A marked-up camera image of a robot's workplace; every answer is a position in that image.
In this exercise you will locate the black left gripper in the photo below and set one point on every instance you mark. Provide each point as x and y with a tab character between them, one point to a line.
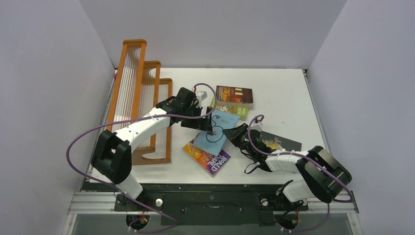
200	124

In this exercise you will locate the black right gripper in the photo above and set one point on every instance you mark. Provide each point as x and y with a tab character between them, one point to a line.
243	138

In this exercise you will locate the light blue hardcover book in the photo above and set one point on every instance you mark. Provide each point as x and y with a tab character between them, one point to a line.
213	143

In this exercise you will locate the colourful Roald Dahl paperback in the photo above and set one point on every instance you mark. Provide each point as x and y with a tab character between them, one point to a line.
210	163

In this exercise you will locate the orange wooden file rack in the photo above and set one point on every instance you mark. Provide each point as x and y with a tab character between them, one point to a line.
137	88

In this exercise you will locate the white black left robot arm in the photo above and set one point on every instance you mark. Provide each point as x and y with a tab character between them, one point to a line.
112	156

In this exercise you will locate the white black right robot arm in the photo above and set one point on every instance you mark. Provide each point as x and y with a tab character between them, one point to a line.
322	176

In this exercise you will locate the green cover paperback book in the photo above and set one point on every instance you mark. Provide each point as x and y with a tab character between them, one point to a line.
242	112

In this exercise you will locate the brown cover paperback book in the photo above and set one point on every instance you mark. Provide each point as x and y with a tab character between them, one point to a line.
235	96

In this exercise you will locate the dark Moon and Sixpence book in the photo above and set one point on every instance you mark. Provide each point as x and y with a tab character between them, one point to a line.
276	142

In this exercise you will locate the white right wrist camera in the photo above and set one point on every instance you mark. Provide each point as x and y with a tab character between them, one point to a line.
257	124

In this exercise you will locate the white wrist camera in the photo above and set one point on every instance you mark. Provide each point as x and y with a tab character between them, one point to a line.
201	95
257	124

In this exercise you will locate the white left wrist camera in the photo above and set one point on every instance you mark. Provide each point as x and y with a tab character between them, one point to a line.
201	95

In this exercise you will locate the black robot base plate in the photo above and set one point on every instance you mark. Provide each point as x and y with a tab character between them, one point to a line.
207	205

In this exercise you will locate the aluminium rail frame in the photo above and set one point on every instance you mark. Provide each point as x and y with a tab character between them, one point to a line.
88	214

